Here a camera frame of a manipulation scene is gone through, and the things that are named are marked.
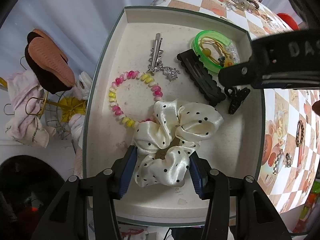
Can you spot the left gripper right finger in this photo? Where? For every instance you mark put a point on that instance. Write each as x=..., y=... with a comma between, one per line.
x=209, y=183

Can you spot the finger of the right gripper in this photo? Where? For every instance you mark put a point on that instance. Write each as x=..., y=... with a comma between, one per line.
x=245, y=73

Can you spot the small black claw clip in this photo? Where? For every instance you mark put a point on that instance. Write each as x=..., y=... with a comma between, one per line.
x=236, y=97

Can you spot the orange soled black slipper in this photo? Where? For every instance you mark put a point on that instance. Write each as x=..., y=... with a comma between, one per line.
x=48, y=62

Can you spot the right hand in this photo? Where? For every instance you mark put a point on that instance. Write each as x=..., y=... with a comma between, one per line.
x=316, y=107

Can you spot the black scalloped snap clip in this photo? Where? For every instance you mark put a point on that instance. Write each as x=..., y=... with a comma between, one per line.
x=200, y=76

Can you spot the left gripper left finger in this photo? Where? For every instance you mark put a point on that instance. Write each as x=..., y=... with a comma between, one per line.
x=126, y=169

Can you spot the red plastic stool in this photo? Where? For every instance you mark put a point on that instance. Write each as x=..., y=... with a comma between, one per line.
x=289, y=20

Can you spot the cream polka dot scrunchie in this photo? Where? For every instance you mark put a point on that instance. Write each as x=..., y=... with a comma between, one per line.
x=164, y=145

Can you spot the leopard print hair clip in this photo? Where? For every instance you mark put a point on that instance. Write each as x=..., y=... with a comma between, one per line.
x=300, y=134

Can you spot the small silver earring charm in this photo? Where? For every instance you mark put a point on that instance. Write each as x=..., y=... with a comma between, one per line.
x=288, y=160

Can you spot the pink white cloth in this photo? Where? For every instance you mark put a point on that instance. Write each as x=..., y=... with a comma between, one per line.
x=25, y=126

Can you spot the white jewelry tray box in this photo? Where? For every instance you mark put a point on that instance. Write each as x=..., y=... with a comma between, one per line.
x=141, y=95

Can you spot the silver metal hair clip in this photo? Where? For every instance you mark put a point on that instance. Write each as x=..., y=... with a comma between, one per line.
x=244, y=4

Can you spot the silver rhinestone hair clip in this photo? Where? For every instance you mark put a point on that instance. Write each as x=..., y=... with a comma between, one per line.
x=156, y=63

